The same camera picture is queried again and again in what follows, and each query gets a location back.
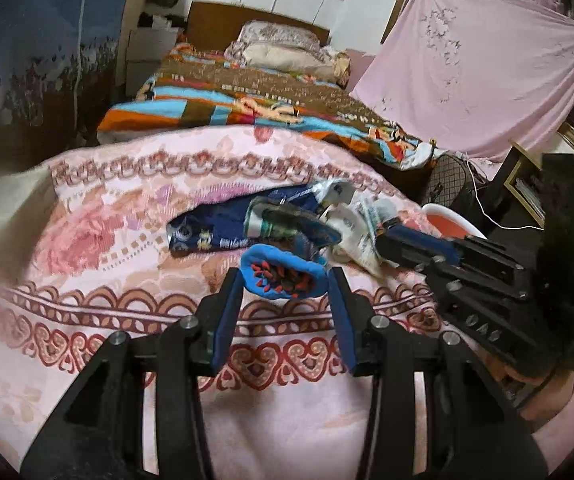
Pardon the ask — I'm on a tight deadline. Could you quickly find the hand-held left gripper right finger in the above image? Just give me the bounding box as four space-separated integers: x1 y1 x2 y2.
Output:
327 266 550 480

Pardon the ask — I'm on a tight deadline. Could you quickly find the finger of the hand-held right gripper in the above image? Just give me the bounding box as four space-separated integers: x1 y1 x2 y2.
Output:
384 225 532 286
376 237 562 378

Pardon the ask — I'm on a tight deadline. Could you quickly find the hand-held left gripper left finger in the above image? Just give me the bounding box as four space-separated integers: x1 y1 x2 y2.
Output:
20 267 245 480

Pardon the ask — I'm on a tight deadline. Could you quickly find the white green packet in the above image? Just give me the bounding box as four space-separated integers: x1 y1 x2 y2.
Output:
362 196 404 231

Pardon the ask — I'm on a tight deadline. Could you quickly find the blue sock with red dots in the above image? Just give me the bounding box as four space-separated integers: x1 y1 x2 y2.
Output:
239 244 328 303

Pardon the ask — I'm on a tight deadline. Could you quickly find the white patterned sock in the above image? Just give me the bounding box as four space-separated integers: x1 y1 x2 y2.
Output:
324 201 393 278

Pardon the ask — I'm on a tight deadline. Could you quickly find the navy blue sock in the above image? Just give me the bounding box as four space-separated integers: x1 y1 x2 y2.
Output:
166 185 318 259

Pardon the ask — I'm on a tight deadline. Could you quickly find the dark teal striped sock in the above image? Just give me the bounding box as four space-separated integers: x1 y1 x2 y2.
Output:
244 197 343 261

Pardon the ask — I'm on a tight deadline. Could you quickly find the person's right forearm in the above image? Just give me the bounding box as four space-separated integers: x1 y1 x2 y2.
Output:
509 360 574 433

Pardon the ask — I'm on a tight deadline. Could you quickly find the brown checked bag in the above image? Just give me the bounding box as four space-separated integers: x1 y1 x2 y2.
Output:
426 152 484 207

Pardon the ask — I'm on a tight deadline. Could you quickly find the small white blue packet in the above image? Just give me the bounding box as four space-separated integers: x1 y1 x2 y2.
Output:
312 178 356 211

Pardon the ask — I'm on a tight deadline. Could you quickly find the wooden desk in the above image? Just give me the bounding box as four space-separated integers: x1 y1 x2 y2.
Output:
502 140 554 227

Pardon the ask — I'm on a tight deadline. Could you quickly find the pink floral blanket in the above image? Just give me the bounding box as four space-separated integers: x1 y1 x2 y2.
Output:
0 125 574 480

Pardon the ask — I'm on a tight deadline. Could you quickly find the pink hanging sheet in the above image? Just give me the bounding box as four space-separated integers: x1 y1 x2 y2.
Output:
349 0 574 165

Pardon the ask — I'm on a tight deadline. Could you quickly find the colourful striped blanket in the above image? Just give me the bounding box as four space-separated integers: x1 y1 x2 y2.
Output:
97 42 448 171

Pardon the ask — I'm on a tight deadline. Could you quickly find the floral pillow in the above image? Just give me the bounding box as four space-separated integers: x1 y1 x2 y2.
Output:
224 20 320 60

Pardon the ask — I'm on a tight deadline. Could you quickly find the white nightstand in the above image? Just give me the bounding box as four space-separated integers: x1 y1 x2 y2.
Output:
126 27 184 97

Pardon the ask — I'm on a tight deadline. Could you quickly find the wooden headboard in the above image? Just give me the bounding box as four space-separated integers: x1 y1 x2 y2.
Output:
187 1 331 53

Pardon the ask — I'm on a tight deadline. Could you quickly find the blue wardrobe cover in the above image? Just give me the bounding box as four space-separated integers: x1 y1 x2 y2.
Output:
0 0 142 173

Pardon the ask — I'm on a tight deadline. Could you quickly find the white cable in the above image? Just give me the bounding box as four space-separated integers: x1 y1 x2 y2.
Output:
458 151 548 232

